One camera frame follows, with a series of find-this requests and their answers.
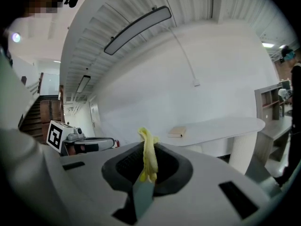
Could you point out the white door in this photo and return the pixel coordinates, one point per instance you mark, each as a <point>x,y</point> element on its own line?
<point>95,116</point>

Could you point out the brown wooden staircase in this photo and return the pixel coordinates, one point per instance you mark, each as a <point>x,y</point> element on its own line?
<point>35,116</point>

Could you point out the grey wooden shelf unit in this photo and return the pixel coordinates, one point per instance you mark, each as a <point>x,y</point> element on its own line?
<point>270,131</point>

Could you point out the small rectangular ceiling light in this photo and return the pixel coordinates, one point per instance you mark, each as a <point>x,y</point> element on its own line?
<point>82,84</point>

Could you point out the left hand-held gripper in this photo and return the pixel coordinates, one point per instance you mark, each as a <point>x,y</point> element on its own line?
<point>55,135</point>

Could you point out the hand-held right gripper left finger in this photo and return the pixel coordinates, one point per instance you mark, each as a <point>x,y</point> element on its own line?
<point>89,185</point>

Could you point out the tan cutting board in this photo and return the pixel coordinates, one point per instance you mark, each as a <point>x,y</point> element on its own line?
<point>176,132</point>

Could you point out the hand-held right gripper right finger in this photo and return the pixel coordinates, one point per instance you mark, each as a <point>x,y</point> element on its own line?
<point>200,196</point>

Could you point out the yellow-green cloth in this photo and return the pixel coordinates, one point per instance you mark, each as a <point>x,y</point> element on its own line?
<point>149,154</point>

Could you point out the long oval ceiling light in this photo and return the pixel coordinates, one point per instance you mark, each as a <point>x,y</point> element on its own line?
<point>138,29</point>

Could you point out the round ceiling spotlight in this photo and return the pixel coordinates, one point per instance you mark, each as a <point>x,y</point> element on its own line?
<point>16,37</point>

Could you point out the red floor device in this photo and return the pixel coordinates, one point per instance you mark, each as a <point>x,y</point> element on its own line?
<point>116,143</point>

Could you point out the white wall outlet box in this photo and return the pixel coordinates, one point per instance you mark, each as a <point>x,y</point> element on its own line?
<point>196,83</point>

